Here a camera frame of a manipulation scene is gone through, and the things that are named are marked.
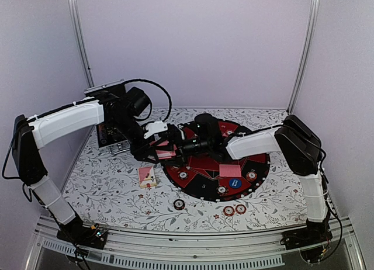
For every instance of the face up card on holder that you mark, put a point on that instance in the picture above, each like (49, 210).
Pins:
(145, 172)

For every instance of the dark chip sector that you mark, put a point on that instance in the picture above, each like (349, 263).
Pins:
(222, 190)
(183, 175)

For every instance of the orange chip sector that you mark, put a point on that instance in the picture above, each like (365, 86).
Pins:
(251, 176)

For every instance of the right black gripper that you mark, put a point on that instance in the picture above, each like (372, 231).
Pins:
(172, 139)

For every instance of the pink card sector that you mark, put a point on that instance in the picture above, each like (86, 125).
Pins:
(229, 170)

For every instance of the dark brown chip stack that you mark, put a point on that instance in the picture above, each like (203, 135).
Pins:
(179, 204)

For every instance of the wooden card holder block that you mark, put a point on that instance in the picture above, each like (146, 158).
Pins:
(148, 183)

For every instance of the left aluminium frame post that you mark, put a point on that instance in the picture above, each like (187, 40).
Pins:
(76, 23)

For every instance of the floral table cloth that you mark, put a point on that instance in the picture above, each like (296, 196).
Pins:
(104, 188)

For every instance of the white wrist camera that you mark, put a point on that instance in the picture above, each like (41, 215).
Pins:
(154, 128)
(182, 133)

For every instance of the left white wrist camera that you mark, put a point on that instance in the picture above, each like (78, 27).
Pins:
(154, 128)

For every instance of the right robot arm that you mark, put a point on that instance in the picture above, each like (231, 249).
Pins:
(304, 156)

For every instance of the aluminium poker chip case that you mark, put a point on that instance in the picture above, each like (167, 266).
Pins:
(108, 137)

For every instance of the orange chip stack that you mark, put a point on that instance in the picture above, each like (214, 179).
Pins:
(229, 211)

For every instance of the pink playing card deck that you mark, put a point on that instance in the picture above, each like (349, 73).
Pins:
(163, 148)

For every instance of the blue small blind button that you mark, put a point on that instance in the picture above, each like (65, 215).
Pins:
(235, 183)

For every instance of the round red black poker mat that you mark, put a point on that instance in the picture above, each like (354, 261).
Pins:
(203, 171)

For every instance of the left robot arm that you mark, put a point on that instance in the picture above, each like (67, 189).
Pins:
(24, 160)

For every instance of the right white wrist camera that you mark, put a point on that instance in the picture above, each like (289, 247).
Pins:
(182, 133)

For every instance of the dark chip bottom sector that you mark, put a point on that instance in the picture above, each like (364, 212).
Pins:
(222, 190)

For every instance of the right aluminium frame post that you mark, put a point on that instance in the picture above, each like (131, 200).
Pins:
(311, 24)

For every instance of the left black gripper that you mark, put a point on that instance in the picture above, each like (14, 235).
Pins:
(141, 155)

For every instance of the aluminium frame post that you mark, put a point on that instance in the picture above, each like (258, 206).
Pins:
(76, 23)
(311, 24)

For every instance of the front aluminium rail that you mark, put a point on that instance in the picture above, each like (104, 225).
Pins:
(142, 249)

